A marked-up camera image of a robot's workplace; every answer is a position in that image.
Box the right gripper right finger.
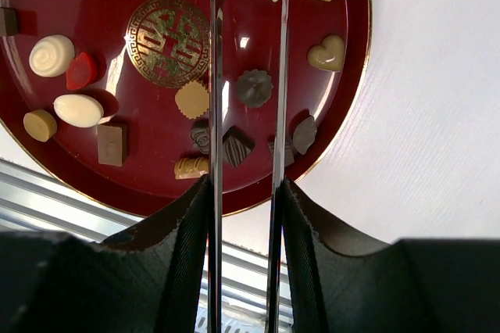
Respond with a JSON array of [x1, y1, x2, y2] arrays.
[[283, 181, 499, 332]]

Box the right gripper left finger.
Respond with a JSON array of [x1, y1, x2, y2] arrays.
[[1, 177, 209, 332]]

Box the dark flower chocolate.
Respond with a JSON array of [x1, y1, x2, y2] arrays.
[[236, 70, 273, 108]]

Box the metal tongs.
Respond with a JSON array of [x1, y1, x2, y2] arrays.
[[208, 0, 289, 332]]

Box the tan bar chocolate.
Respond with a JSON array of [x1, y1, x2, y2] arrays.
[[174, 156, 210, 180]]

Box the brown rectangular chocolate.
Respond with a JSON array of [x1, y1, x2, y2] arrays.
[[97, 123, 128, 167]]

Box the dark figure chocolate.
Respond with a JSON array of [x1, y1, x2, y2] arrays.
[[190, 119, 210, 154]]

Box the brown shell chocolate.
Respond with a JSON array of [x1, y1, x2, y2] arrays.
[[292, 116, 317, 155]]

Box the dark striped square chocolate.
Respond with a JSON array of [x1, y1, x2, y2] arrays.
[[223, 126, 255, 167]]

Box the tan scalloped round chocolate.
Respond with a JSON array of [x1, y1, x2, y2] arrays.
[[174, 81, 209, 120]]

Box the white oval chocolate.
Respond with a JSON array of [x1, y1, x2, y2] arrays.
[[53, 94, 104, 128]]

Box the tan cylinder chocolate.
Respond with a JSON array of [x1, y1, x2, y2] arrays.
[[23, 109, 57, 142]]

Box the red lips chocolate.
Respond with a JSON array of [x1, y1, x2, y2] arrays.
[[66, 52, 98, 91]]

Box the tan heart chocolate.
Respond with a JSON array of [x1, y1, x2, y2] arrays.
[[307, 35, 345, 72]]

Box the white round swirl chocolate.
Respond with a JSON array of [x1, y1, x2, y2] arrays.
[[29, 34, 75, 77]]

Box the dark brown square chocolate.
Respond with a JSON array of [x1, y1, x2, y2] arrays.
[[0, 7, 19, 37]]

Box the round red plate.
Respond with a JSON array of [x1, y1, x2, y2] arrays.
[[1, 0, 371, 217]]

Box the aluminium mounting rail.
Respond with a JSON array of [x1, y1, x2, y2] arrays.
[[1, 160, 267, 313]]

